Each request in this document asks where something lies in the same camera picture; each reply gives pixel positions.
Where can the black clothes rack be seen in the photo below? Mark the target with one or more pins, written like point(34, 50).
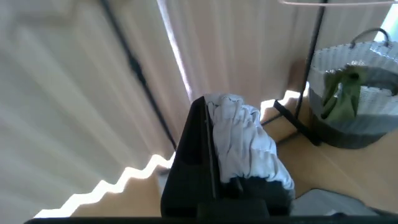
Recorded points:
point(136, 70)

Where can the beige curtain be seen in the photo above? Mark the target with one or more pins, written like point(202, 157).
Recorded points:
point(62, 109)

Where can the pink clothes hanger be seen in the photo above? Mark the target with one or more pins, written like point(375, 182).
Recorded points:
point(342, 3)

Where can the pale grey shorts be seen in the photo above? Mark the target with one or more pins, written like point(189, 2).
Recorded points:
point(242, 140)

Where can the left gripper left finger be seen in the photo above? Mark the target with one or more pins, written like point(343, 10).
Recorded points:
point(189, 174)

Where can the green garment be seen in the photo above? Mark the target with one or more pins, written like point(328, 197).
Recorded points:
point(342, 99)

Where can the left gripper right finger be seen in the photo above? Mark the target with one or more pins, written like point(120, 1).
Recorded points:
point(261, 193)

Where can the white laundry basket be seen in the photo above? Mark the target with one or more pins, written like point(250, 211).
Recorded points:
point(335, 57)

